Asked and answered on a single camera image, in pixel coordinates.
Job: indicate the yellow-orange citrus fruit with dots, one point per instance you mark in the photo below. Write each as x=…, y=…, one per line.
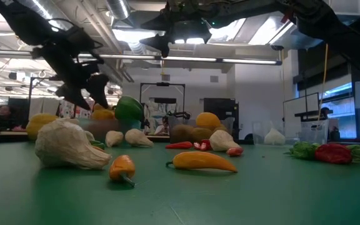
x=208, y=121

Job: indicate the orange citrus fruit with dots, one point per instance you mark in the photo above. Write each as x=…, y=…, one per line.
x=181, y=133
x=201, y=134

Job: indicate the short orange pepper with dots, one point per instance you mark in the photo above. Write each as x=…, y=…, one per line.
x=122, y=167

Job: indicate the black gantry frame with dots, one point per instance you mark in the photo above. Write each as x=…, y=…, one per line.
x=162, y=84
x=42, y=78

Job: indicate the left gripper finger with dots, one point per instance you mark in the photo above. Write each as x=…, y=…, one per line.
x=98, y=87
x=72, y=95

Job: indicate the round metal air duct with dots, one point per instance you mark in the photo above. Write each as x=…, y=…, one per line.
x=117, y=7

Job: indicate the window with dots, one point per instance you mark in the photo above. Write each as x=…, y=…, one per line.
x=342, y=115

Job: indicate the large white garlic bulb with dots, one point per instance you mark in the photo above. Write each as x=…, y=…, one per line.
x=67, y=143

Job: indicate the green bell pepper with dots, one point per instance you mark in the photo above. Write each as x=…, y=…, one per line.
x=129, y=107

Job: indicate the yellow lemon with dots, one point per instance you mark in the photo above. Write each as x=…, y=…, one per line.
x=221, y=127

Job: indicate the long ceiling light bar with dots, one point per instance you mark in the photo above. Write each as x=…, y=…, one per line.
x=186, y=58

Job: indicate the green table mat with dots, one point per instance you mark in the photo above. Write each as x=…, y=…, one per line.
x=180, y=203

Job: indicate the black frame stand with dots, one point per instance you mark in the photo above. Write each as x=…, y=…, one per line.
x=296, y=97

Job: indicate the clear plastic basket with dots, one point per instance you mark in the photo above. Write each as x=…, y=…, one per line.
x=319, y=132

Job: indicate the person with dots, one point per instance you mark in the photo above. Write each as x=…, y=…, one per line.
x=5, y=111
x=160, y=129

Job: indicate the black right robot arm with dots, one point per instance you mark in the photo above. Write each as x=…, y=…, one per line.
x=339, y=34

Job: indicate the grey wall plate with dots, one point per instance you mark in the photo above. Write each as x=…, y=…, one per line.
x=214, y=79

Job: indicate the teal translucent basket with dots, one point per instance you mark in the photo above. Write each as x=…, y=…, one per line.
x=131, y=125

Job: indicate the grey translucent basket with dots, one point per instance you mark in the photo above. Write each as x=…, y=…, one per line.
x=173, y=120

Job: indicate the small red pepper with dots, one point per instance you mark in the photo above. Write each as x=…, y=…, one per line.
x=333, y=153

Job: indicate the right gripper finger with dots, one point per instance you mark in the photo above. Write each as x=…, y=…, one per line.
x=195, y=31
x=159, y=43

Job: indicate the long orange chili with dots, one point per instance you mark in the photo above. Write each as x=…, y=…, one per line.
x=202, y=161

